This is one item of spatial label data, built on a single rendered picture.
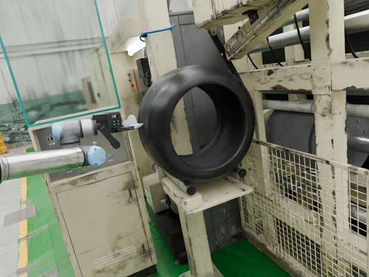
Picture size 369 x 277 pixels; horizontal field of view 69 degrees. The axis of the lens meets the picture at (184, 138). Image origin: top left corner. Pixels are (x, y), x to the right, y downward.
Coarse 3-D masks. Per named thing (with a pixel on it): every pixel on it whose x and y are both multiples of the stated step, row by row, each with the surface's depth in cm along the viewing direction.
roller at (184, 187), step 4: (164, 172) 152; (176, 180) 134; (180, 180) 131; (180, 184) 129; (184, 184) 126; (188, 184) 124; (184, 188) 124; (188, 188) 121; (192, 188) 122; (188, 192) 121; (192, 192) 122
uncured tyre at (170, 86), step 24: (168, 72) 129; (192, 72) 114; (216, 72) 117; (144, 96) 127; (168, 96) 110; (216, 96) 148; (240, 96) 122; (144, 120) 117; (168, 120) 111; (216, 120) 154; (240, 120) 143; (144, 144) 124; (168, 144) 113; (216, 144) 153; (240, 144) 129; (168, 168) 118; (192, 168) 119; (216, 168) 124
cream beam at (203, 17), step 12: (204, 0) 131; (216, 0) 121; (228, 0) 113; (240, 0) 106; (252, 0) 100; (264, 0) 103; (276, 0) 106; (204, 12) 133; (216, 12) 124; (228, 12) 116; (240, 12) 120; (204, 24) 137; (216, 24) 144; (228, 24) 152
